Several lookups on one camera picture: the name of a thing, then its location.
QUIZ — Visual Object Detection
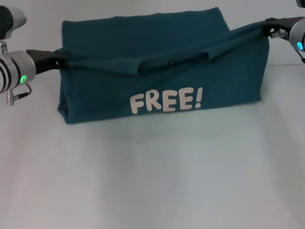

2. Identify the left gripper cable with connector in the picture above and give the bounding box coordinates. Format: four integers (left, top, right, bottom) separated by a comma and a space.
6, 83, 32, 105

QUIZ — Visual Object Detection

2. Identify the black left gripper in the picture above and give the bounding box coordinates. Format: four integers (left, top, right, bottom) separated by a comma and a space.
25, 49, 69, 76

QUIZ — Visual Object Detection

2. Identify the teal blue t-shirt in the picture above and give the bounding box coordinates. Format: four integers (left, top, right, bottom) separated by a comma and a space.
57, 7, 270, 125

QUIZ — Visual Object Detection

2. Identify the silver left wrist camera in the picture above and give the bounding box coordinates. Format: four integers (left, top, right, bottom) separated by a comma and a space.
0, 6, 27, 41

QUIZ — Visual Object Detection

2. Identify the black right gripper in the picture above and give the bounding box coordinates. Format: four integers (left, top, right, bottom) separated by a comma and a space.
263, 16, 302, 38

